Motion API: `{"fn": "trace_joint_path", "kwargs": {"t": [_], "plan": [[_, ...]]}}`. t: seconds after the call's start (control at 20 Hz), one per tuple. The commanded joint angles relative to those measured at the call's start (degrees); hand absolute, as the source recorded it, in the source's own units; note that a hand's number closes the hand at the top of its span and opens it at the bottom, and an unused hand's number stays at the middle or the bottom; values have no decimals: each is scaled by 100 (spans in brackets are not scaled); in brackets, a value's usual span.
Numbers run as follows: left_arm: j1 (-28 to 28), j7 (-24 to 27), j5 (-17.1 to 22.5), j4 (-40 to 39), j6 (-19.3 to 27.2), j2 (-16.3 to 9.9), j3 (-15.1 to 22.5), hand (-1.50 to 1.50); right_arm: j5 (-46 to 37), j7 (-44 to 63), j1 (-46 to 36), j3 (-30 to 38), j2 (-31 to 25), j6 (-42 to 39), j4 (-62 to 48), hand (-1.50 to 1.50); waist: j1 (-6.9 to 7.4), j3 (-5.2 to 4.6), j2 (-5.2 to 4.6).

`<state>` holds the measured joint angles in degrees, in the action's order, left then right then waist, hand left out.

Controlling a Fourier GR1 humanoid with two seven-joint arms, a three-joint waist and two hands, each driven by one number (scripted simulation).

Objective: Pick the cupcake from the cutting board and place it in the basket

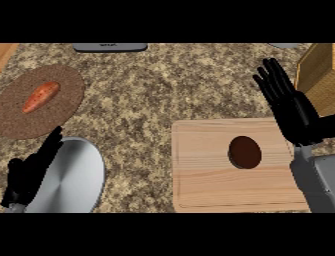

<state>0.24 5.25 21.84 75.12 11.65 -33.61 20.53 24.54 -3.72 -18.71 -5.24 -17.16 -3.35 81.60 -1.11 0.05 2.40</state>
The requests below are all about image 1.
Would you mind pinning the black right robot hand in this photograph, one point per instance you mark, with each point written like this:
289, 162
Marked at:
297, 113

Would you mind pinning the dark brown chocolate cupcake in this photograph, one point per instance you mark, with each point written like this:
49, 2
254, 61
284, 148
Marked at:
244, 152

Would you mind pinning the pale wooden cutting board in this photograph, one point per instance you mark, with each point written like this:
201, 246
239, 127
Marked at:
223, 180

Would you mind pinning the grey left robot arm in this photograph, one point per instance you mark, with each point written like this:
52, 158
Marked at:
15, 208

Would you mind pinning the round brown cork placemat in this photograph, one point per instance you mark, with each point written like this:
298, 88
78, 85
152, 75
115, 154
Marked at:
37, 101

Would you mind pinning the round silver metal pan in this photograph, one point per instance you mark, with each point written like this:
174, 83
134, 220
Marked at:
71, 176

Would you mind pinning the tan wicker basket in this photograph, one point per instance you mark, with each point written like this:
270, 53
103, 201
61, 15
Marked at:
329, 76

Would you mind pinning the small pale grey object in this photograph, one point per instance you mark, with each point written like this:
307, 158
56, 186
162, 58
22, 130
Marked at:
284, 44

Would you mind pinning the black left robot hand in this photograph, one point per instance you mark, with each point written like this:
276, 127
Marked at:
27, 173

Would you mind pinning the flat grey appliance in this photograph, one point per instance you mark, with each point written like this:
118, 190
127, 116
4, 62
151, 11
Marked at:
109, 47

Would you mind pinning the orange sweet potato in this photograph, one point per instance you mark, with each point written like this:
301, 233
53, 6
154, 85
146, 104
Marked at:
40, 96

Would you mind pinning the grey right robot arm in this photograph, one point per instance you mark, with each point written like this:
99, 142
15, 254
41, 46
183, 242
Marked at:
322, 180

